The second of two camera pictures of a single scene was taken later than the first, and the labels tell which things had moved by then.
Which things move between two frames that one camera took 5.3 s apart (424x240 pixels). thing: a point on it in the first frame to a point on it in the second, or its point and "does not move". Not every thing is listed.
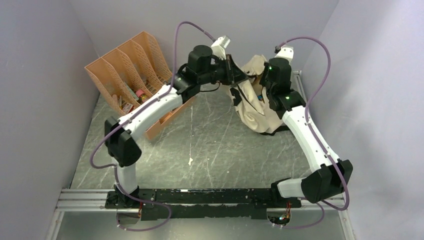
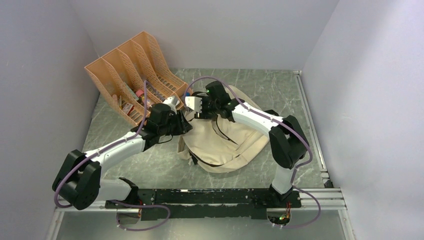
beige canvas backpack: x=251 y=102 to x=221 y=145
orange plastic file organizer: x=131 y=76 does not move
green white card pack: x=131 y=91 does not move
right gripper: x=265 y=69 to x=203 y=115
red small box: x=128 y=108 does not move
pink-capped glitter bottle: x=140 y=93 does not move
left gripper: x=233 y=73 to x=182 y=125
